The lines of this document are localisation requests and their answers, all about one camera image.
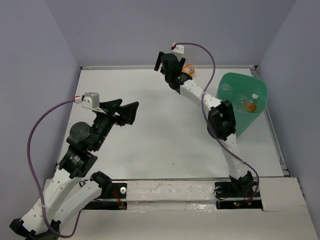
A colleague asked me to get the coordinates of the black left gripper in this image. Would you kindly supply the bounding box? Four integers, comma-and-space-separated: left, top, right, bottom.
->
92, 98, 141, 150

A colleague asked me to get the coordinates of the small orange bottle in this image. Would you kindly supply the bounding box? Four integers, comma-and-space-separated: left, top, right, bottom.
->
182, 64, 195, 76

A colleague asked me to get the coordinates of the clear jar metal lid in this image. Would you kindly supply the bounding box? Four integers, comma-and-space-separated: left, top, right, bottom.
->
219, 83, 234, 98

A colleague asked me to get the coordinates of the large orange juice bottle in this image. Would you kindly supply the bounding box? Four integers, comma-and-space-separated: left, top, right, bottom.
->
247, 93, 259, 114

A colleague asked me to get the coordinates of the blue label water bottle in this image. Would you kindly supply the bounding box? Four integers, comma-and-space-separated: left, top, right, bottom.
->
233, 94, 249, 112

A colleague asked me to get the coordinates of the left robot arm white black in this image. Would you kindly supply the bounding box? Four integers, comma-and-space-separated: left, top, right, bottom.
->
9, 93, 139, 240

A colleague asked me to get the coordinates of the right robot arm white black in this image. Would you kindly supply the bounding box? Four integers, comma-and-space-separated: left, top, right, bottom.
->
154, 51, 259, 200

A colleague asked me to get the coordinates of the green plastic bin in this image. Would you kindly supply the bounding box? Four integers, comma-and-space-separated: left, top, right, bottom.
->
216, 72, 268, 136

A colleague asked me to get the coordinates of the white foam strip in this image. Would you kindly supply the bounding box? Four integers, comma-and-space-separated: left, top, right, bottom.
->
126, 179, 217, 212

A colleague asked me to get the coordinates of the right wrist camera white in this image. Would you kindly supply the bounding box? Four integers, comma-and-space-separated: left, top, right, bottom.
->
171, 42, 185, 55

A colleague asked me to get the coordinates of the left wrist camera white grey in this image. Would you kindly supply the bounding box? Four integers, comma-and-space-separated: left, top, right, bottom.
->
81, 92, 100, 110

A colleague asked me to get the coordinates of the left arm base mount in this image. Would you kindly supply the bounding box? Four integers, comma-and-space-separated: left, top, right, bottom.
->
84, 180, 128, 211

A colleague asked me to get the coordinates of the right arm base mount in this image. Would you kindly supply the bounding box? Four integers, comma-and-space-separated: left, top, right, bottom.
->
213, 181, 263, 210

